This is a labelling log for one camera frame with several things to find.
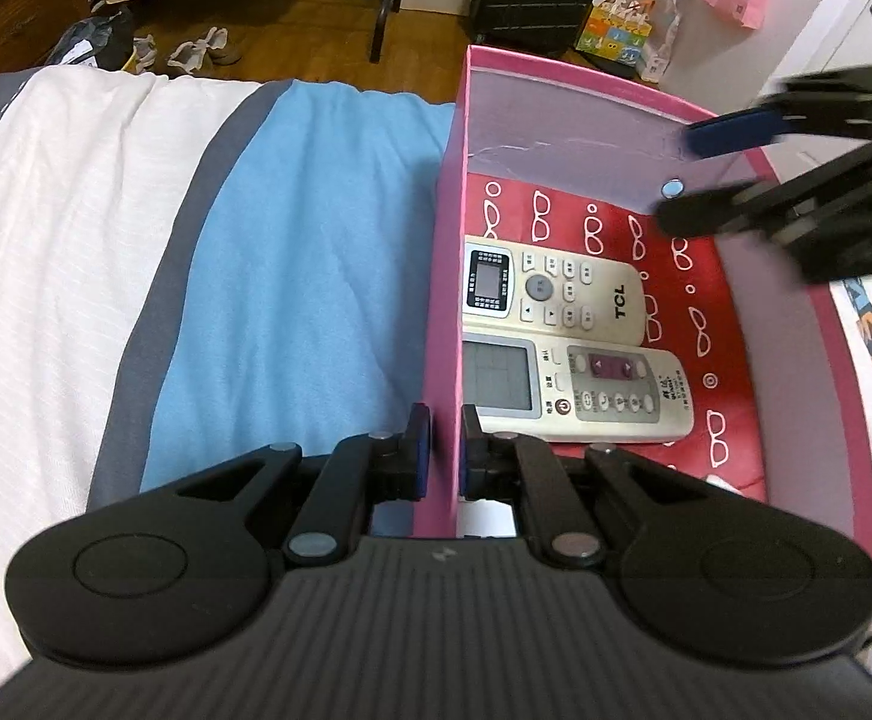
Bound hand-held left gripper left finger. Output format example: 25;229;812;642
139;403;433;567

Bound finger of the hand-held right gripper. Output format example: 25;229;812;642
685;106;808;158
657;178;789;237

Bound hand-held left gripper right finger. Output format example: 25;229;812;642
460;403;729;569

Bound beige remote control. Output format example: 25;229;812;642
464;236;647;346

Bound pink cardboard box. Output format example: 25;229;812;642
416;45;872;563

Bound long white remote control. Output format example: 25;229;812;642
462;337;696;445

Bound white plastic bag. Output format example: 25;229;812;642
637;0;690;85

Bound red glasses-print card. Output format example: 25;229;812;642
462;171;771;503

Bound colourful gift bag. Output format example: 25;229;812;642
574;0;656;80

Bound striped bed sheet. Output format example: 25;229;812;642
0;67;872;706

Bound black clothes rack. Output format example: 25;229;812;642
278;0;407;65

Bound black bag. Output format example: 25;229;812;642
44;6;138;70

